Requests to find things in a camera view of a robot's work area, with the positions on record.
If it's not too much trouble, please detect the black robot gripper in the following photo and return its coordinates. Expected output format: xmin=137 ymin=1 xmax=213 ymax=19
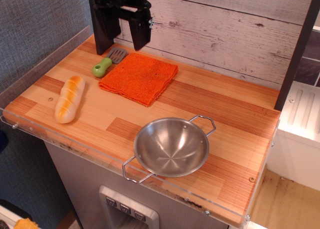
xmin=93 ymin=0 xmax=154 ymax=51

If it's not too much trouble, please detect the orange towel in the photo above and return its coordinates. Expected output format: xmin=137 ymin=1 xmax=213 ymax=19
xmin=98 ymin=53 xmax=178 ymax=107

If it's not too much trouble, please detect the toy bread loaf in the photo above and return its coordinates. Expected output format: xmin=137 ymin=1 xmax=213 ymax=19
xmin=54 ymin=75 xmax=86 ymax=124

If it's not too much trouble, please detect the grey cabinet dispenser panel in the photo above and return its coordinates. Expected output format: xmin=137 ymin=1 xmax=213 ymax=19
xmin=99 ymin=185 xmax=160 ymax=229

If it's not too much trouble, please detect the white toy sink unit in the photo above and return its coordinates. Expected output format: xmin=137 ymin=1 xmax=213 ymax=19
xmin=266 ymin=81 xmax=320 ymax=190

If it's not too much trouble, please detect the orange object bottom left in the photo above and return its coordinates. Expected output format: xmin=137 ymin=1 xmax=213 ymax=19
xmin=13 ymin=218 xmax=39 ymax=229

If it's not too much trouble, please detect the dark left frame post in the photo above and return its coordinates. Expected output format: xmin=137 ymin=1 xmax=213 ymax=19
xmin=88 ymin=0 xmax=114 ymax=55

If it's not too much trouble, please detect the dark frame post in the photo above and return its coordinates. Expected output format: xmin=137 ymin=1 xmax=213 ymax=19
xmin=88 ymin=0 xmax=114 ymax=55
xmin=274 ymin=0 xmax=320 ymax=111

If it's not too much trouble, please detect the green-handled grey toy spatula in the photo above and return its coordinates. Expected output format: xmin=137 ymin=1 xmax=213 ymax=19
xmin=91 ymin=47 xmax=127 ymax=78

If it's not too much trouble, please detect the steel two-handled bowl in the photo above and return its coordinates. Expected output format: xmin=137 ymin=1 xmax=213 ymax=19
xmin=123 ymin=115 xmax=217 ymax=184

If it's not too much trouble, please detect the dark right frame post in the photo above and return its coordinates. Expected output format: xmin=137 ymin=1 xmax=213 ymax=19
xmin=274 ymin=0 xmax=320 ymax=111

